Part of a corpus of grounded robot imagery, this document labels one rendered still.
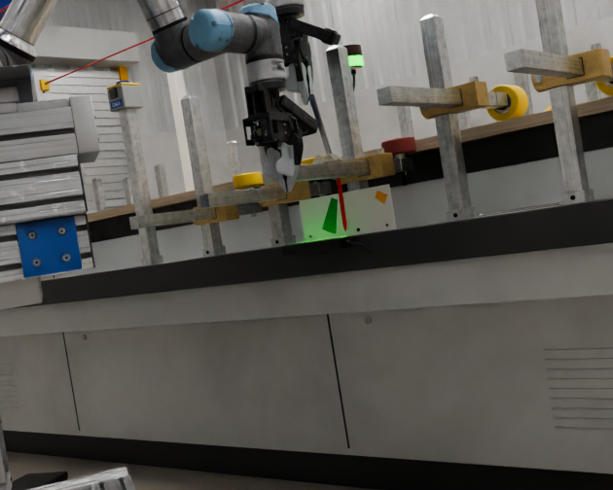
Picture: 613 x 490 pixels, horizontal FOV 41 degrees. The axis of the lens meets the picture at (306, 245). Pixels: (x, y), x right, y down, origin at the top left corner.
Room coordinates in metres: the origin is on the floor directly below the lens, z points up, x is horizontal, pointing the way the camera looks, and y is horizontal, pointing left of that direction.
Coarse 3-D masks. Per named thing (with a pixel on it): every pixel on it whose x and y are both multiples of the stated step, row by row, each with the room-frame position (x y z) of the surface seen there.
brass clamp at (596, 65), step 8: (576, 56) 1.49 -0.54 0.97; (584, 56) 1.48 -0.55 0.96; (592, 56) 1.47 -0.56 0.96; (600, 56) 1.46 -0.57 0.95; (608, 56) 1.49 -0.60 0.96; (584, 64) 1.48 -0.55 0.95; (592, 64) 1.47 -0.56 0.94; (600, 64) 1.47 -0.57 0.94; (608, 64) 1.49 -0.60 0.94; (584, 72) 1.49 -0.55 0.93; (592, 72) 1.48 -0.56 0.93; (600, 72) 1.47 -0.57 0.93; (608, 72) 1.48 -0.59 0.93; (536, 80) 1.54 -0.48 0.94; (544, 80) 1.53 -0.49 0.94; (552, 80) 1.52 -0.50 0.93; (560, 80) 1.51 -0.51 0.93; (568, 80) 1.50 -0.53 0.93; (576, 80) 1.50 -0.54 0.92; (584, 80) 1.49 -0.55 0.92; (592, 80) 1.51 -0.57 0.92; (536, 88) 1.55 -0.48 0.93; (544, 88) 1.54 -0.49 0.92
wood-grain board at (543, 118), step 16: (544, 112) 1.74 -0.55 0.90; (592, 112) 1.68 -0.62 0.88; (480, 128) 1.84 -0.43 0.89; (496, 128) 1.82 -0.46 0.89; (512, 128) 1.79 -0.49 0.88; (528, 128) 1.80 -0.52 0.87; (416, 144) 1.95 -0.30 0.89; (432, 144) 1.92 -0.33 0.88; (192, 192) 2.46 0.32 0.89; (112, 208) 2.72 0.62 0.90; (128, 208) 2.66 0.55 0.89
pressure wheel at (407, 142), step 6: (396, 138) 1.90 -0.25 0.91; (402, 138) 1.90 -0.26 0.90; (408, 138) 1.90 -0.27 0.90; (414, 138) 1.92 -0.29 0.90; (384, 144) 1.92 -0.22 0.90; (390, 144) 1.90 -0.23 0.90; (396, 144) 1.90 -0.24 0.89; (402, 144) 1.90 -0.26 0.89; (408, 144) 1.90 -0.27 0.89; (414, 144) 1.92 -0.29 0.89; (384, 150) 1.92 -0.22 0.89; (390, 150) 1.91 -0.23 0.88; (396, 150) 1.90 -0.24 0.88; (402, 150) 1.90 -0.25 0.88; (408, 150) 1.90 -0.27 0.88; (414, 150) 1.91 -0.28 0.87; (396, 156) 1.93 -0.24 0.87; (402, 156) 1.92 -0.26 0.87; (402, 174) 1.93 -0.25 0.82; (402, 180) 1.93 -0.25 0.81
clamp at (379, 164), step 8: (344, 160) 1.85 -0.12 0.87; (352, 160) 1.83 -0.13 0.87; (360, 160) 1.82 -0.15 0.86; (368, 160) 1.81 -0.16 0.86; (376, 160) 1.79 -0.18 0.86; (384, 160) 1.79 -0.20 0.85; (392, 160) 1.82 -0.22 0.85; (376, 168) 1.79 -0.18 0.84; (384, 168) 1.79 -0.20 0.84; (392, 168) 1.81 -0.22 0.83; (360, 176) 1.82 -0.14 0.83; (368, 176) 1.81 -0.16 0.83; (376, 176) 1.80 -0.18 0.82; (384, 176) 1.83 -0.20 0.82
